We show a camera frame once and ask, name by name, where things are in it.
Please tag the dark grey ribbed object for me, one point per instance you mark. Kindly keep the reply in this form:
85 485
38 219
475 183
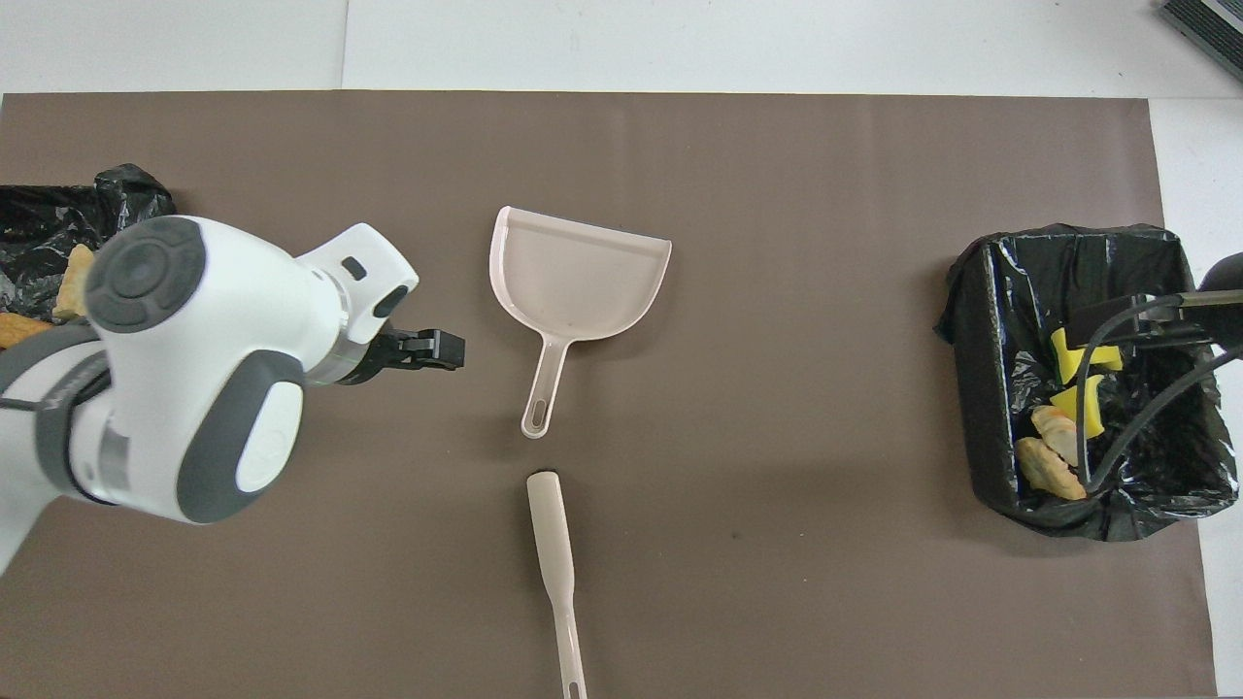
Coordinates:
1209 29

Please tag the beige hand brush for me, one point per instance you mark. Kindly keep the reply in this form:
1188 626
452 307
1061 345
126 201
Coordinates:
552 544

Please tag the striped orange bread roll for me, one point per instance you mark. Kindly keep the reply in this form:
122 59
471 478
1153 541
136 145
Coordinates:
73 283

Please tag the square bin with black bag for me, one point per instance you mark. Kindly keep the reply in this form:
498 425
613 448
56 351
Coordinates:
1000 408

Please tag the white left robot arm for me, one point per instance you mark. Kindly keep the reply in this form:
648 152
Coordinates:
194 369

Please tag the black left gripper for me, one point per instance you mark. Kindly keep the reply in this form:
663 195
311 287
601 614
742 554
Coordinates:
369 359

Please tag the notched yellow sponge piece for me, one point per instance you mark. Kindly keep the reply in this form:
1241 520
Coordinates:
1068 357

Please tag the wedge yellow sponge piece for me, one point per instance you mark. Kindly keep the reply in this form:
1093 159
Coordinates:
1083 403

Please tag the brown bread piece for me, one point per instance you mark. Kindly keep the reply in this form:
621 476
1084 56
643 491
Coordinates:
19 330

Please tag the beige plastic dustpan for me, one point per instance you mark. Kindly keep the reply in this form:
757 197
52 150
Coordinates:
578 277

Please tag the slanted bin with black bag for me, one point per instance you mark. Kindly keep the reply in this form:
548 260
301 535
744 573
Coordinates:
39 223

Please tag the brown paper table mat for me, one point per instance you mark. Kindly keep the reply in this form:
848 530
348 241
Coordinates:
777 194

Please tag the pale foam lump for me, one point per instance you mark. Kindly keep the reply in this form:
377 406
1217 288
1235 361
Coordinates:
1049 471
1057 432

